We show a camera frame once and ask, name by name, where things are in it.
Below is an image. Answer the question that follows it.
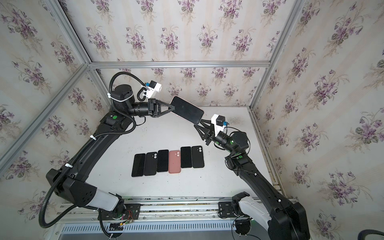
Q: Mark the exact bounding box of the black phone case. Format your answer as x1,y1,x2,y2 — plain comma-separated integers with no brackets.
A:
144,152,158,176
191,146,205,169

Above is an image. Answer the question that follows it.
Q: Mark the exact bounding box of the pink phone case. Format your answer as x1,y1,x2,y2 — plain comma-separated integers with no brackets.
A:
169,150,181,174

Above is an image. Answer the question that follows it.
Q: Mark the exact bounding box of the black phone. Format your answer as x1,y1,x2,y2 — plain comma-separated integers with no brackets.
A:
181,147,193,168
131,154,146,178

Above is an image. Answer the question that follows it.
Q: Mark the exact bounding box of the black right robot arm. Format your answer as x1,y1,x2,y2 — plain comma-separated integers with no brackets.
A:
194,120,311,240

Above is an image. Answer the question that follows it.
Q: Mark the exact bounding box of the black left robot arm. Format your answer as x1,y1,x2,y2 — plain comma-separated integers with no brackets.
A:
40,81,174,218

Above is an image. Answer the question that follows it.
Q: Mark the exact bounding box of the white vent grille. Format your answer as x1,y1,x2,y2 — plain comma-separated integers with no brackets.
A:
61,220,236,235

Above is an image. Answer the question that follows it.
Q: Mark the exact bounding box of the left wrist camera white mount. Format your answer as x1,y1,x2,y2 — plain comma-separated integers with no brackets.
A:
143,81,162,99

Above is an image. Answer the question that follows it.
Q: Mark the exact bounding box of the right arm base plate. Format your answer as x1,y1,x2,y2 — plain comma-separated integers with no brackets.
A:
218,201,249,219

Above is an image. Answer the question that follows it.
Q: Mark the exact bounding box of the aluminium frame bar back top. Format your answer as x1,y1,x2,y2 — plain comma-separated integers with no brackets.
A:
88,61,271,70

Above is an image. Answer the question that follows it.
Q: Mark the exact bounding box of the aluminium frame beam left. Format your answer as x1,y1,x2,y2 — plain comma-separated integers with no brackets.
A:
1,64,88,174

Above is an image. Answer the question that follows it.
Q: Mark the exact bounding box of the aluminium rail front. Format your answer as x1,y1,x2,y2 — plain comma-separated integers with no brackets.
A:
53,197,232,224

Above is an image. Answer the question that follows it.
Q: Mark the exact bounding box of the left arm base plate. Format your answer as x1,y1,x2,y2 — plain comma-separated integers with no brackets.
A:
98,204,142,221

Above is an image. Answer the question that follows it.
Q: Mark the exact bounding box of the aluminium frame post back left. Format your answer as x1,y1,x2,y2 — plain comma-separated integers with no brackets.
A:
45,1,111,108

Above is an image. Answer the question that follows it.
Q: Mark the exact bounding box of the aluminium frame post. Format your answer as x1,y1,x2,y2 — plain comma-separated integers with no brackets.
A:
250,0,306,110
45,1,111,108

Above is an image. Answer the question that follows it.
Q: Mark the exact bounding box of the aluminium frame post back right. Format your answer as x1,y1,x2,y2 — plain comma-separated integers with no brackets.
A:
250,0,306,110

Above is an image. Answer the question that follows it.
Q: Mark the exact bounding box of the black corrugated cable hose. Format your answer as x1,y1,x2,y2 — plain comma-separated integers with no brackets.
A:
38,71,148,229

